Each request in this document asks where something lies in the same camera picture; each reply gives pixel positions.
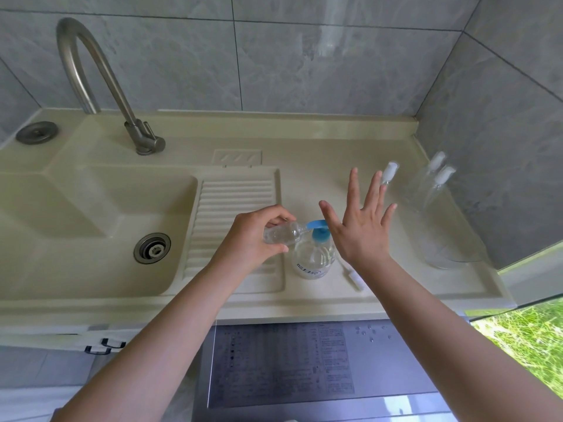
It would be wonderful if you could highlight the person's right forearm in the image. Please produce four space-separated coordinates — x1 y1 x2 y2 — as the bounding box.
358 254 563 422

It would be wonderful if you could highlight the person's left hand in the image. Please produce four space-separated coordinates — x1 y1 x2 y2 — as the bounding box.
211 205 298 275

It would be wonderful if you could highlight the cream sink with washboard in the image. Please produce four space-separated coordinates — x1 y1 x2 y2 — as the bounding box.
0 108 518 348

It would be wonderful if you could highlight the white cabinet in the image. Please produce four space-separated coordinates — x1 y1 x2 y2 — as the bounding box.
0 325 203 355

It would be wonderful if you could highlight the person's left forearm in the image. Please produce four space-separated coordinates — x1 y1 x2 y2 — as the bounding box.
52 261 245 422

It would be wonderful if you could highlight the curved steel faucet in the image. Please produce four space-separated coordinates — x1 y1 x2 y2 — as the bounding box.
56 17 167 156

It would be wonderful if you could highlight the small clear bottle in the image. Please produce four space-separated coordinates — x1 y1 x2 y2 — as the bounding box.
263 222 312 247
414 183 445 215
379 160 400 189
405 168 436 209

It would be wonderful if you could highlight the person's right hand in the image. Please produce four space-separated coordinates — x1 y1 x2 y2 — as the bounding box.
318 167 398 273

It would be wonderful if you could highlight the grey washing machine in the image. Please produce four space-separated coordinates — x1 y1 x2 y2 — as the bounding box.
193 318 472 422

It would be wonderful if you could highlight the clear hand sanitizer pump bottle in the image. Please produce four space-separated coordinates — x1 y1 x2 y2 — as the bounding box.
291 219 337 281

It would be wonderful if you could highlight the steel sink drain strainer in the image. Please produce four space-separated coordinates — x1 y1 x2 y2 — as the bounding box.
133 232 171 265

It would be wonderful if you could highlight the glass window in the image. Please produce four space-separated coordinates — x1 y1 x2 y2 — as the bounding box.
464 241 563 392

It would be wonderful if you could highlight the round steel hole cover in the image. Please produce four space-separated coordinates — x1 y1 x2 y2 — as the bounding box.
15 121 59 145

